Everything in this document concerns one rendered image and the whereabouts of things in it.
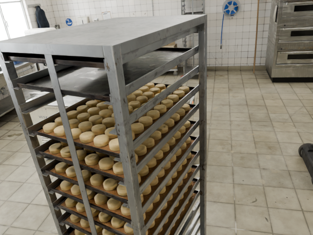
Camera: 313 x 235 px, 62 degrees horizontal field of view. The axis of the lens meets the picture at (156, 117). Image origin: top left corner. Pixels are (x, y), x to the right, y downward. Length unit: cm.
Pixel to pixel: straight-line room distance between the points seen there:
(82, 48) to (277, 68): 543
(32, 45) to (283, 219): 245
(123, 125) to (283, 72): 543
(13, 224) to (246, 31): 580
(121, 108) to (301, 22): 532
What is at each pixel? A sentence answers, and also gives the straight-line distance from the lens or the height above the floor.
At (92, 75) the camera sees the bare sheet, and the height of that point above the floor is 167.
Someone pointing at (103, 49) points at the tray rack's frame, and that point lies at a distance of 65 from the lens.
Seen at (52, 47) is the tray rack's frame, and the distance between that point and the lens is 77.
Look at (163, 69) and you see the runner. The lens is 91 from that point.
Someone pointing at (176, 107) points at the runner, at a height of 150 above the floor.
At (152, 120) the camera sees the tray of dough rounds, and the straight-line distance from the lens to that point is 94.
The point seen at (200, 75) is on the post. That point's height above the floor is 156.
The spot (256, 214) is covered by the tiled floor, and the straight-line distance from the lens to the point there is 273.
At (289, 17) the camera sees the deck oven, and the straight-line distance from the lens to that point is 570.
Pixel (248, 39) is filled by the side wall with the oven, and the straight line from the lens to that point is 675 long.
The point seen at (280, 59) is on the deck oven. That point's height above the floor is 49.
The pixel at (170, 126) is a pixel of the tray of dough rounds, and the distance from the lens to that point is 110.
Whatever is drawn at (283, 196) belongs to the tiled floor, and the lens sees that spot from 298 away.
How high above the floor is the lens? 192
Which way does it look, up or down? 26 degrees down
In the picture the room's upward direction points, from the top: 5 degrees counter-clockwise
